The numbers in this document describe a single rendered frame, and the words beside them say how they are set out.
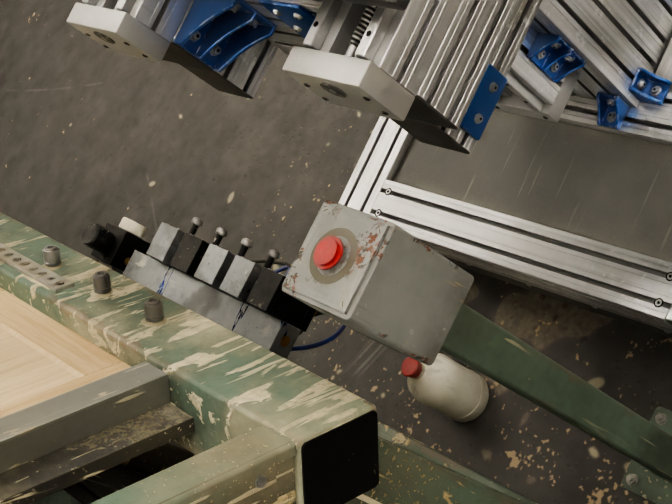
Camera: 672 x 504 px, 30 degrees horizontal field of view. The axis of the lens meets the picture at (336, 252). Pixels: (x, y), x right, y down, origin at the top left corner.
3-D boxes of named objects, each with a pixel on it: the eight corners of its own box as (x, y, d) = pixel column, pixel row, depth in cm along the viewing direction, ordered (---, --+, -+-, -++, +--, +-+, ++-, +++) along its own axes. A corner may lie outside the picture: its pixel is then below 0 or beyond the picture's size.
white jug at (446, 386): (499, 383, 233) (440, 349, 219) (476, 431, 233) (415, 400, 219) (460, 366, 240) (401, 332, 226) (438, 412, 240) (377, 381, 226)
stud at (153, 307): (167, 320, 166) (165, 300, 165) (152, 326, 164) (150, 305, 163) (157, 315, 168) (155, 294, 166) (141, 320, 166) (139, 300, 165)
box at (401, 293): (480, 279, 149) (393, 221, 137) (436, 370, 148) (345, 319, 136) (410, 253, 158) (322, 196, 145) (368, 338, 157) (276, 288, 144)
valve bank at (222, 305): (400, 311, 179) (294, 249, 162) (355, 401, 178) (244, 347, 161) (197, 224, 215) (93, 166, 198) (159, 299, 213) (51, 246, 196)
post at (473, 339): (701, 453, 204) (451, 295, 151) (685, 487, 204) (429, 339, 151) (670, 440, 208) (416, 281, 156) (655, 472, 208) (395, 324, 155)
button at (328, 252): (356, 246, 140) (345, 239, 138) (340, 278, 139) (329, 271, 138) (333, 237, 143) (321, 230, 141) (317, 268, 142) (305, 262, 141)
